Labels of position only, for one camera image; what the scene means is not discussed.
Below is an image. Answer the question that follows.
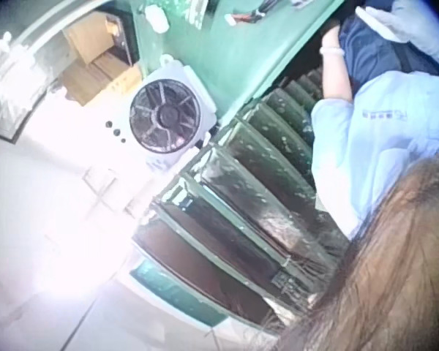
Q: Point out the person's left hand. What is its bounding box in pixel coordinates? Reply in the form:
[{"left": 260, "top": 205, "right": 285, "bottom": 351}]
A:
[{"left": 320, "top": 26, "right": 342, "bottom": 49}]

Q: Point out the light blue cloth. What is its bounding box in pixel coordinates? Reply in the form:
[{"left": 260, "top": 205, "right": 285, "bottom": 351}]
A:
[{"left": 354, "top": 0, "right": 439, "bottom": 69}]

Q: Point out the green work table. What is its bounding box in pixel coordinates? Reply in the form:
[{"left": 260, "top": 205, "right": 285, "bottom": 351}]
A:
[{"left": 130, "top": 0, "right": 356, "bottom": 122}]

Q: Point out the rack of green trays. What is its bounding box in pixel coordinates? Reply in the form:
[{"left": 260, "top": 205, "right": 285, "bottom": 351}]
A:
[{"left": 131, "top": 67, "right": 352, "bottom": 332}]

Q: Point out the white plug connector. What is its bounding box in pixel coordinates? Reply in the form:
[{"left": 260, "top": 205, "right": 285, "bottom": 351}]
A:
[{"left": 144, "top": 4, "right": 170, "bottom": 33}]

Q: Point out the white box fan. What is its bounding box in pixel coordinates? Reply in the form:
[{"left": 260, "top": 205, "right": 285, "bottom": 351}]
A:
[{"left": 104, "top": 54, "right": 221, "bottom": 173}]

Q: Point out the black box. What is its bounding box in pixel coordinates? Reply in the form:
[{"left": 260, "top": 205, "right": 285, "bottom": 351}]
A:
[{"left": 105, "top": 13, "right": 140, "bottom": 69}]

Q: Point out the stack of cardboard boxes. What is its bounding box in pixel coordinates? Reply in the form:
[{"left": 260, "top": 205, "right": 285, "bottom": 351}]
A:
[{"left": 60, "top": 18, "right": 143, "bottom": 107}]

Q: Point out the white bead bracelet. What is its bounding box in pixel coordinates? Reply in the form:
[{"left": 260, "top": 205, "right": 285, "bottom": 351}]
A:
[{"left": 318, "top": 45, "right": 345, "bottom": 58}]

